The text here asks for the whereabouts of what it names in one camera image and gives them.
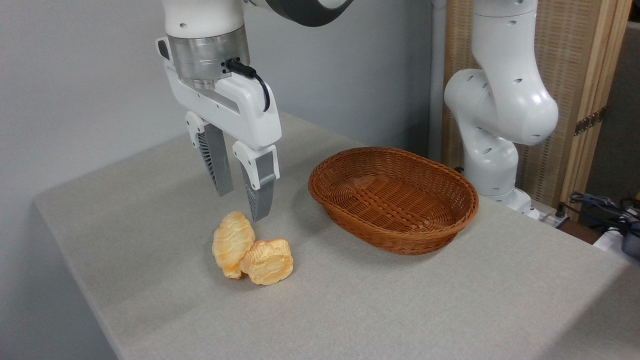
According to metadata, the brown wicker basket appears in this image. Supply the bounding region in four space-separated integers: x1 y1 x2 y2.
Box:
307 146 480 256

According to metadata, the round ridged bread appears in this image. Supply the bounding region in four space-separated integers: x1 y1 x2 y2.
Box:
238 238 295 286

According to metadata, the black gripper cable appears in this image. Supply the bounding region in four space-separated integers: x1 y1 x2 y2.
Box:
224 58 272 112

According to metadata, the dark cable bundle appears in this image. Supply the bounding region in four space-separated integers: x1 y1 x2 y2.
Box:
568 191 640 237

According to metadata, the dark metal screen hinge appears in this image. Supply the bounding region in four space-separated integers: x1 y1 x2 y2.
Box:
573 106 607 137

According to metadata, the long croissant-shaped bread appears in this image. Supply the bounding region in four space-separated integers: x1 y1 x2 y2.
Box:
211 210 257 280

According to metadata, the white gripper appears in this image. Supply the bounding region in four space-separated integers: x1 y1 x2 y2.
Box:
156 37 283 223

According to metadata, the wooden woven folding screen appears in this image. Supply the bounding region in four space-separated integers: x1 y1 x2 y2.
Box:
442 0 634 212

